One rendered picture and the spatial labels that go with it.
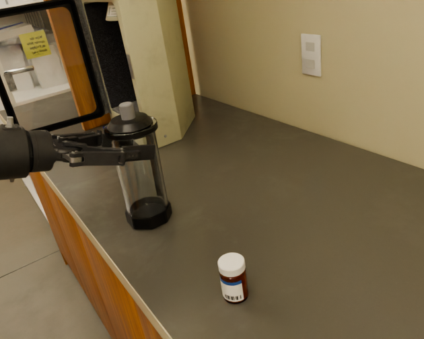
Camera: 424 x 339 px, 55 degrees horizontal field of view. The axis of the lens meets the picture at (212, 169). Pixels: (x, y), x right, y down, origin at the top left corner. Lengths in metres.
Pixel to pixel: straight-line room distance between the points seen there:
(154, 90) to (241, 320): 0.76
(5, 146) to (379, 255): 0.66
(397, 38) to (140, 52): 0.65
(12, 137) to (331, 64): 0.82
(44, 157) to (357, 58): 0.78
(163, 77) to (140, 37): 0.13
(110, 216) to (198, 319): 0.40
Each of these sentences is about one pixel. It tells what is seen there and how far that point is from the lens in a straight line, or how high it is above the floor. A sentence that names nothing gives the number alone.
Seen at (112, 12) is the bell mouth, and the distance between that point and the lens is 1.28.
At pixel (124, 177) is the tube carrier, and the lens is 0.85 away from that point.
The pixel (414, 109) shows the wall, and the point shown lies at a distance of 1.07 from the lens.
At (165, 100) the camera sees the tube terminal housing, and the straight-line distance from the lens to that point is 1.25.
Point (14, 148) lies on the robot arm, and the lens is 0.74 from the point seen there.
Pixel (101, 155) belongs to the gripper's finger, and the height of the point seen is 1.16.
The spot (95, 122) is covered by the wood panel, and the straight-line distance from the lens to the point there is 1.58.
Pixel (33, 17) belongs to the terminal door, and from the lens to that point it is 1.43.
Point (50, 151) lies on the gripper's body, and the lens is 0.76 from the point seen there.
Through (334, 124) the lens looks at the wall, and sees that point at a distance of 1.23.
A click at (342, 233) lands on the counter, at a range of 0.83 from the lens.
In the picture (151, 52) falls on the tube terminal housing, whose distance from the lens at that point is 1.21.
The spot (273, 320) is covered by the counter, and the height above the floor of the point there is 0.94.
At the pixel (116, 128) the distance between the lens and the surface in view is 0.81.
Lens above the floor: 1.45
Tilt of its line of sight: 28 degrees down
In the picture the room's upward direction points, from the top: 9 degrees counter-clockwise
